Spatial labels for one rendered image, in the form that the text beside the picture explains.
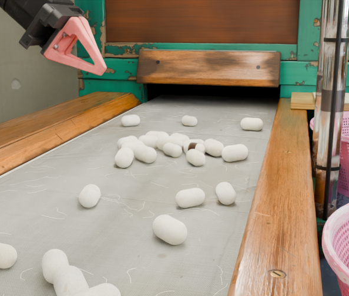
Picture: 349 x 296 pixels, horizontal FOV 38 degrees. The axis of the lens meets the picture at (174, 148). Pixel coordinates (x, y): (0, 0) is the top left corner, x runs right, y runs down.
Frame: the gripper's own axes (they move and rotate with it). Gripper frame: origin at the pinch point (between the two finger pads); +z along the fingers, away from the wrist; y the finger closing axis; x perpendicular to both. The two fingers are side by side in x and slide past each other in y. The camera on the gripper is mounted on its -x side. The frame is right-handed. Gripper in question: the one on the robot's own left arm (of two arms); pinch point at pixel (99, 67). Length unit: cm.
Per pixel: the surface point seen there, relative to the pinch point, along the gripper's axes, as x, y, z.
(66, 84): 58, 130, -39
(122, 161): 4.2, -8.3, 11.3
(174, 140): 0.9, 1.2, 14.2
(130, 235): 0.5, -26.8, 17.5
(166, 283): -2.7, -34.1, 21.4
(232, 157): -3.8, -2.3, 21.3
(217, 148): -2.7, 0.0, 19.2
